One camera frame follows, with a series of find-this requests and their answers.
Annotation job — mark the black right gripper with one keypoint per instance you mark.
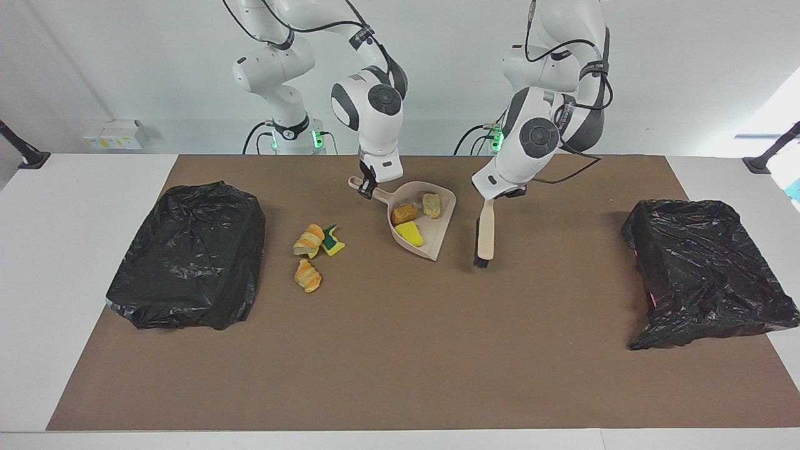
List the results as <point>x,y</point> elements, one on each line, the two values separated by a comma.
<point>367,172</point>

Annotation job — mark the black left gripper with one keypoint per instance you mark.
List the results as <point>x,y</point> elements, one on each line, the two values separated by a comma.
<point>512,192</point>

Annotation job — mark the brown toy bread roll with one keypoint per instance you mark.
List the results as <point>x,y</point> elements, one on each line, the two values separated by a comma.
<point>405,214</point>

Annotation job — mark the beige hand brush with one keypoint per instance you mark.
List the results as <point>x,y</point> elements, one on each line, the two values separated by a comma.
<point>485,231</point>

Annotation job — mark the yellow green sponge piece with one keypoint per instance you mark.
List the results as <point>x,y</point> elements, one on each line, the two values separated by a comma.
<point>409,234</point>
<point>333,245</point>

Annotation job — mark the toy croissant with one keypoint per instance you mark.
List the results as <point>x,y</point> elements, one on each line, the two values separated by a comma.
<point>308,240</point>
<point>307,276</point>
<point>431,205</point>

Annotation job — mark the beige plastic dustpan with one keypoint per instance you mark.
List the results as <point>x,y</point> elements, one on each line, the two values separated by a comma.
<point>437,236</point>

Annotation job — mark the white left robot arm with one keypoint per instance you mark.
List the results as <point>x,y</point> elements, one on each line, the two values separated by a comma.
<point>531,144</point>

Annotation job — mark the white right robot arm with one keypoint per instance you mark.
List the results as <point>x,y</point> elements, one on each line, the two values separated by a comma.
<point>375,125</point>

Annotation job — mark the black bag lined bin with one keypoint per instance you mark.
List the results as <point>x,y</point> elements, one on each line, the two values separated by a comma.
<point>187,262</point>
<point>700,275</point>

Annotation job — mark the brown table mat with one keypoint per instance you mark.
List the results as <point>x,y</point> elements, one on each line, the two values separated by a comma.
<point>400,375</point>

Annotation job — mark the teal object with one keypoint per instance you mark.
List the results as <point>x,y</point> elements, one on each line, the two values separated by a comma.
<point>795,190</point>

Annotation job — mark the white wall socket box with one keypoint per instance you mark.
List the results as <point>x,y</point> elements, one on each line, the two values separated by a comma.
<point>115,134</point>

